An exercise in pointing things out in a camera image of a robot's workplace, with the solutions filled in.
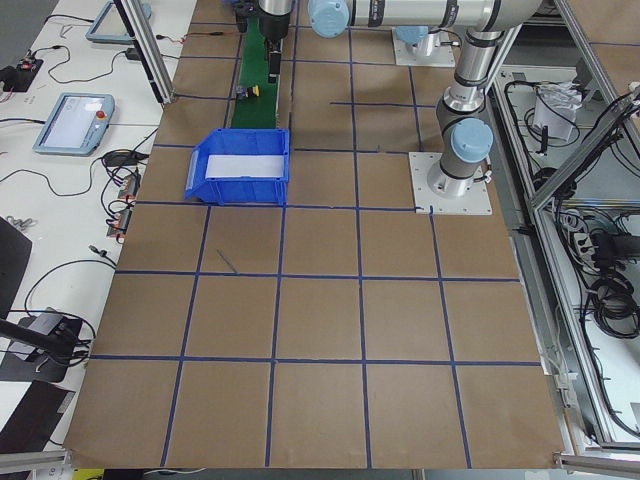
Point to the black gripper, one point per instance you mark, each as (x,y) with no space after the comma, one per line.
(274,29)

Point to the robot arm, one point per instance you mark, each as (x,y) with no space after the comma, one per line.
(467,139)
(330,19)

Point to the green conveyor belt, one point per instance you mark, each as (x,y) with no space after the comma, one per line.
(259,112)

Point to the white foam pad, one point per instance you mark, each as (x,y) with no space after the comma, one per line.
(237,166)

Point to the far teach pendant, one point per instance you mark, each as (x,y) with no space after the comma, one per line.
(108,27)

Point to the teach pendant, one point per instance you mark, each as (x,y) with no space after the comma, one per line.
(76,124)
(108,27)

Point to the left blue plastic bin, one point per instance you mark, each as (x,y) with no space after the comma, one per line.
(231,141)

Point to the near teach pendant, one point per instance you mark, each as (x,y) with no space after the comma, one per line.
(76,124)

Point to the white crumpled bag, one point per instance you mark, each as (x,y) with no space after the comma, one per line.
(556,109)

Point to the aluminium frame post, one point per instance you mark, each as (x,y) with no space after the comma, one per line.
(138,28)

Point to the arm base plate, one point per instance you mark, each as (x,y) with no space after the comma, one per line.
(421,46)
(436,193)

